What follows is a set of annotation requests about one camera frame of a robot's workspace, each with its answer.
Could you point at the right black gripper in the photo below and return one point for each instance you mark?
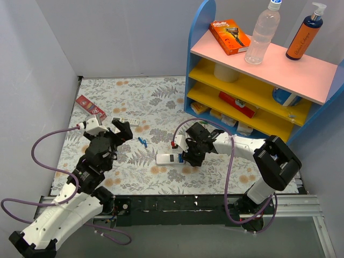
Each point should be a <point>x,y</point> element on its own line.
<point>192,155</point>

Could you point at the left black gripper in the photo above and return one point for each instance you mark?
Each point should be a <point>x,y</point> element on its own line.
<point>118,133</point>

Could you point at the white red remote control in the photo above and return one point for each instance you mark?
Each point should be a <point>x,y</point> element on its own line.
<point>167,159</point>

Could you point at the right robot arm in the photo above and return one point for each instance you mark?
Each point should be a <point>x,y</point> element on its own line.
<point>276,162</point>

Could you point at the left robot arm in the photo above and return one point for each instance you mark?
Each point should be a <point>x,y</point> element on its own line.
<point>82,196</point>

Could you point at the white air conditioner remote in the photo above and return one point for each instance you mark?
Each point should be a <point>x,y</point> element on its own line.
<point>133,122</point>

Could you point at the floral table mat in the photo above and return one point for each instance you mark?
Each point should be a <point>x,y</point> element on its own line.
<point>158,103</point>

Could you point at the red toothpaste box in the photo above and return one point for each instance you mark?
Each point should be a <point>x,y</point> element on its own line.
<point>90,108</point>

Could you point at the white soap bar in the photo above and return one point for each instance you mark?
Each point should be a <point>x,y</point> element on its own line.
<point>244,129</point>
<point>228,121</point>
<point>215,114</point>

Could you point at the red box on shelf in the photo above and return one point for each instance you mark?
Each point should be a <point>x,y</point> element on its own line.
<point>240,105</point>

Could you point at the white paper roll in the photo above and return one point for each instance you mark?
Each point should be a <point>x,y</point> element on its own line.
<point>225,74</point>

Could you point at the blue pink yellow shelf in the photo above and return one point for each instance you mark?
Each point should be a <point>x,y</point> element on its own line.
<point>317,82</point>

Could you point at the blue white container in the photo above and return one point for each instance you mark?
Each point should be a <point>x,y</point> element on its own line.
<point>285,98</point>

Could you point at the orange razor box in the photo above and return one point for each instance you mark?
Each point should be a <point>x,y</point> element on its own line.
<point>230,36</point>

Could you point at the clear plastic water bottle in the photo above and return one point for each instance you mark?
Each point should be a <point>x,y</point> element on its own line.
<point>265,28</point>

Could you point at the orange pump bottle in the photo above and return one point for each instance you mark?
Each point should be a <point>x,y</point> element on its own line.
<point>306,33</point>

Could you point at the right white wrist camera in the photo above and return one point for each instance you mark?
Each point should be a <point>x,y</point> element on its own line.
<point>180,141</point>

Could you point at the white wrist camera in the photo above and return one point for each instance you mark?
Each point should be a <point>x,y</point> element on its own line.
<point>92,125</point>
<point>180,141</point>

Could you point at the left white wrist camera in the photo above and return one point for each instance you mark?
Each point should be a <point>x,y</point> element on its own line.
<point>92,125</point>

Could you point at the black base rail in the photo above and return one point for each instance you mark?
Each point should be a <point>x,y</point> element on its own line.
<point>143,210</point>

